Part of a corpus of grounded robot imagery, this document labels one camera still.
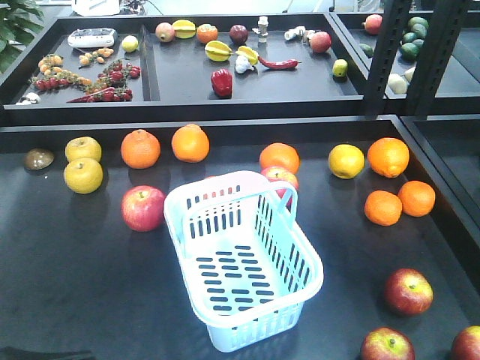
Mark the green potted plant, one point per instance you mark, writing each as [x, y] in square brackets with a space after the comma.
[21, 20]

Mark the light blue plastic basket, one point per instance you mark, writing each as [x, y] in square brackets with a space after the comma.
[247, 266]

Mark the yellow apple pear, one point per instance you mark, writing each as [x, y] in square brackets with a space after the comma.
[84, 175]
[83, 147]

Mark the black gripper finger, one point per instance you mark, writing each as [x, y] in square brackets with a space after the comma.
[11, 353]

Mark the yellow apple pear lower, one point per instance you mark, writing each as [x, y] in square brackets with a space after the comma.
[84, 175]

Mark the red apple left edge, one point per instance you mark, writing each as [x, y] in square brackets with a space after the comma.
[279, 173]

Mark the round orange back middle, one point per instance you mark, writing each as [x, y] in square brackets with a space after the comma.
[190, 144]

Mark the red bell pepper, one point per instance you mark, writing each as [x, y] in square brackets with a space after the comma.
[222, 83]

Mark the large orange back left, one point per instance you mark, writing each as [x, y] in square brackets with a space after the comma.
[280, 154]

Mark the yellow orange citrus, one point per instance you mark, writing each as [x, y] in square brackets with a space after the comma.
[346, 161]

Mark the white garlic bulb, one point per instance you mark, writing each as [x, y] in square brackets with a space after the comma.
[242, 65]

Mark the red apple bottom right corner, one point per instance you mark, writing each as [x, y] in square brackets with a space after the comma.
[466, 344]

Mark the orange with knob left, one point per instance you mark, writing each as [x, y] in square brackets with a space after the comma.
[140, 149]

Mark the yellow apple pear upper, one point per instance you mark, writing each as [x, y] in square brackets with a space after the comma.
[83, 147]

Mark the small orange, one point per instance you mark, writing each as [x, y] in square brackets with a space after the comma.
[417, 197]
[383, 208]

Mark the red chili pepper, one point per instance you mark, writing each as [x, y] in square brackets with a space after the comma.
[279, 65]

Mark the small orange left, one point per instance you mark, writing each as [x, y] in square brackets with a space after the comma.
[383, 208]

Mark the red apple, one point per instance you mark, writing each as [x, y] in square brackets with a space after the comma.
[387, 343]
[142, 208]
[408, 293]

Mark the orange with knob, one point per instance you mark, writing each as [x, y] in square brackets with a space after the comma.
[140, 149]
[388, 157]

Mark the small orange right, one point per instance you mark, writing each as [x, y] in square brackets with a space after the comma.
[417, 197]

